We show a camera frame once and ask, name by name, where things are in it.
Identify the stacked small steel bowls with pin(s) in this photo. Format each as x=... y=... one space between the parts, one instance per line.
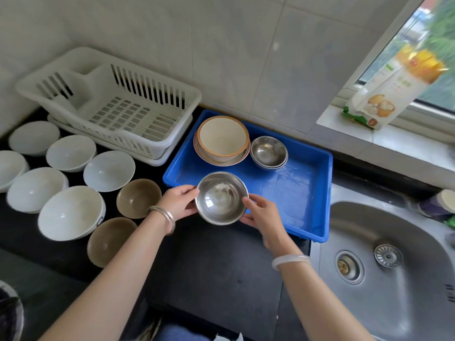
x=268 y=150

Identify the dark round pot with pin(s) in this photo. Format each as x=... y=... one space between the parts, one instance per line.
x=10 y=312

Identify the person's left forearm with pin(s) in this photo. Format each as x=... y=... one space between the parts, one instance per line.
x=113 y=284

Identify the stainless steel bowl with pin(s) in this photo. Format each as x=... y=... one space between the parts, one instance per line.
x=221 y=198

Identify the round sink overflow fitting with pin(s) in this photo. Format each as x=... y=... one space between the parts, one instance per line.
x=349 y=267

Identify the cream bowl with orange rim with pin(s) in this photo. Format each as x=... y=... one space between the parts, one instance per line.
x=222 y=138

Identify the person's left hand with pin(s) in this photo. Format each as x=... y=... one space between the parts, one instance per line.
x=176 y=202

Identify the person's right hand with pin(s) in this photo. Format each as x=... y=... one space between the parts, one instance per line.
x=266 y=220

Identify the group of white ceramic bowls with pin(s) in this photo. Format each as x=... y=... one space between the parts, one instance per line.
x=71 y=213

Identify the blue plastic tray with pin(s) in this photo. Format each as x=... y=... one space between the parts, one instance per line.
x=295 y=188

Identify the white and purple cup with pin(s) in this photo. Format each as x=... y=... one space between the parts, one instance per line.
x=439 y=205

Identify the blue jeans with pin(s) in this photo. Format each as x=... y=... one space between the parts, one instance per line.
x=181 y=334

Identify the brown ceramic bowl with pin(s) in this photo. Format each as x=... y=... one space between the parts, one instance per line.
x=138 y=198
x=110 y=241

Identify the stainless steel sink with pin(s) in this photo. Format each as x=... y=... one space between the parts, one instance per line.
x=398 y=280

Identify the white drip tray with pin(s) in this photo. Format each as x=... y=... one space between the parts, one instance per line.
x=156 y=160

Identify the orange rimmed plate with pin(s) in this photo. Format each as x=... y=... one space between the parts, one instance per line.
x=213 y=160

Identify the person's right thumb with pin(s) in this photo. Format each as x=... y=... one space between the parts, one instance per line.
x=250 y=203

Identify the white jade bangle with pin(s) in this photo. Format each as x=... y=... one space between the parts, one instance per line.
x=289 y=259

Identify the window frame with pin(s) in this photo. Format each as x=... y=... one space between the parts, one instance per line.
x=391 y=56

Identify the sink drain strainer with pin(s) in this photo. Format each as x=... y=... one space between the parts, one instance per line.
x=388 y=256

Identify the person's left thumb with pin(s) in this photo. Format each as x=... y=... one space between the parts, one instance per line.
x=188 y=191

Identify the person's right forearm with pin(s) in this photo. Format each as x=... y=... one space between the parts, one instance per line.
x=312 y=301

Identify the white and yellow flour bag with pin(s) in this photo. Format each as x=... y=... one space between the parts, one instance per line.
x=394 y=88

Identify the white plastic dish rack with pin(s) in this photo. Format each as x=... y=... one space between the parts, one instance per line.
x=106 y=102

